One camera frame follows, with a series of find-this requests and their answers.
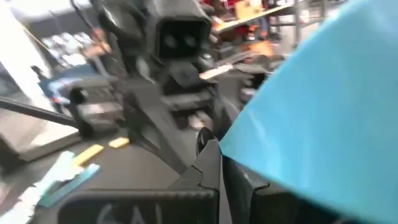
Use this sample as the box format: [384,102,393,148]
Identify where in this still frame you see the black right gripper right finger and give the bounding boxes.
[222,157,368,224]

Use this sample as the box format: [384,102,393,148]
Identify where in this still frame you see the light blue sheet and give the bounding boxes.
[195,0,398,224]

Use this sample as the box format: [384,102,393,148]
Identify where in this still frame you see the black frame strut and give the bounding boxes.
[0,96,79,129]

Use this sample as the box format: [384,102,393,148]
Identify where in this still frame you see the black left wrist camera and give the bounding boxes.
[144,0,214,62]

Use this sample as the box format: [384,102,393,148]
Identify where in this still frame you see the blue handled spoon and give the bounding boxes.
[37,163,101,208]

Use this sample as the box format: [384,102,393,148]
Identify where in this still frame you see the wooden storage shelf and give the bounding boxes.
[212,0,312,35]

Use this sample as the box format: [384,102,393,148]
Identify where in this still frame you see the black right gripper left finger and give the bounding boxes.
[57,139,222,224]

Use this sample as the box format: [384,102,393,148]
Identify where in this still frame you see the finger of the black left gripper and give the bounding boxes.
[210,98,243,139]
[123,89,200,175]

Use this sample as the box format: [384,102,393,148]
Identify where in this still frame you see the yellow handled spoon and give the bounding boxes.
[73,143,106,167]
[108,136,131,149]

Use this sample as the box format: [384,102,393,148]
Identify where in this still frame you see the clear plastic bin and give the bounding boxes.
[0,150,85,224]

